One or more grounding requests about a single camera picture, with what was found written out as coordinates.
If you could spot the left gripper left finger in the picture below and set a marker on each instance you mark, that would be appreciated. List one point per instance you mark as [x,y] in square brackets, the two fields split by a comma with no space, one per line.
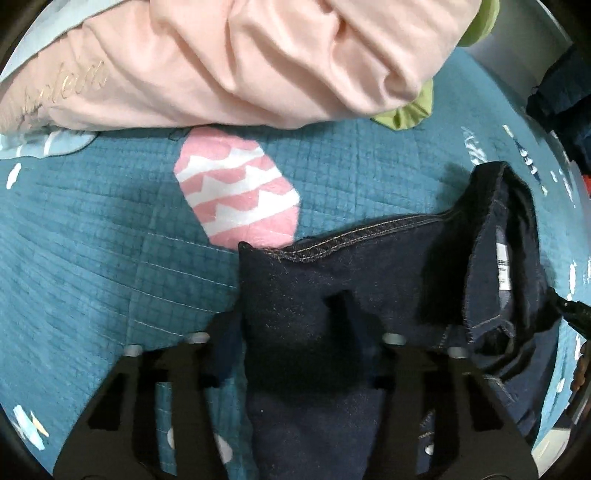
[115,436]

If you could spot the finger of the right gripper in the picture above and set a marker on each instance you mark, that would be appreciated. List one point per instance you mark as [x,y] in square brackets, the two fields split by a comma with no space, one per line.
[577,314]

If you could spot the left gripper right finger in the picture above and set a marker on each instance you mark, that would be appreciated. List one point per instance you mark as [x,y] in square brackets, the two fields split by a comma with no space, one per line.
[438,405]

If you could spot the dark denim jacket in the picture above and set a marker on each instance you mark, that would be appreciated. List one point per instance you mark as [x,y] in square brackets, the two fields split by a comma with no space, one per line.
[315,315]

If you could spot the teal quilted bed cover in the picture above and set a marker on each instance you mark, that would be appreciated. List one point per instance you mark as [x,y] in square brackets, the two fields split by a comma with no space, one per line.
[99,249]

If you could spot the yellow navy puffer jacket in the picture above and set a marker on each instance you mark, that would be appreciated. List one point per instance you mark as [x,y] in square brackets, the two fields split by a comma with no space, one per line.
[561,104]

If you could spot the green folded duvet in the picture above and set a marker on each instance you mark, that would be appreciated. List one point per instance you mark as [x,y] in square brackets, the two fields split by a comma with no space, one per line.
[414,113]

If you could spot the pink folded duvet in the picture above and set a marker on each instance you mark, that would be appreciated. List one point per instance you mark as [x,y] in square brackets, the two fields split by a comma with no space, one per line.
[283,64]

